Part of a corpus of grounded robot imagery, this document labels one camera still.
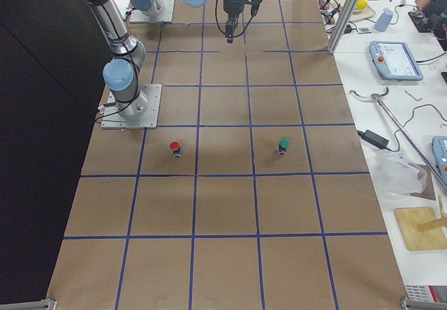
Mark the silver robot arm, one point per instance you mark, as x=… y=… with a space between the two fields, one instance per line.
x=121 y=75
x=148 y=7

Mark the green push button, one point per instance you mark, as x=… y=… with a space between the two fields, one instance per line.
x=283 y=146

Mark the red push button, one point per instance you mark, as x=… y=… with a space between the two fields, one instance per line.
x=175 y=149

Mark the beige tray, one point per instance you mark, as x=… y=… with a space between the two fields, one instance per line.
x=358 y=14

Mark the yellow lemon toy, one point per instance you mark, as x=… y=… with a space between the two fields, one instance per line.
x=361 y=5

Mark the blue plastic cup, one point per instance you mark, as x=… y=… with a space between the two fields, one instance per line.
x=383 y=21

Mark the metal reacher stick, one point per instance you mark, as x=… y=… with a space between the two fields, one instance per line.
x=378 y=98

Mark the blue teach pendant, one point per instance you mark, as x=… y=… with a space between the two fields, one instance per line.
x=440 y=154
x=394 y=61

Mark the black power adapter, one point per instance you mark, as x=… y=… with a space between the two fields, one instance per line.
x=374 y=139

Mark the person in dark shirt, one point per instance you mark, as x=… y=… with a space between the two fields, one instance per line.
x=435 y=12

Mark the clear plastic bag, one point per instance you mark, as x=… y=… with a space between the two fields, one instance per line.
x=394 y=176

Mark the wooden board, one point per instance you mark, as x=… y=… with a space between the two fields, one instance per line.
x=421 y=229

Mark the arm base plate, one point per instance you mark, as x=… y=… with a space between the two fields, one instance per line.
x=165 y=16
x=142 y=113

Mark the aluminium frame post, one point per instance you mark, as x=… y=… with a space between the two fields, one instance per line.
x=340 y=25

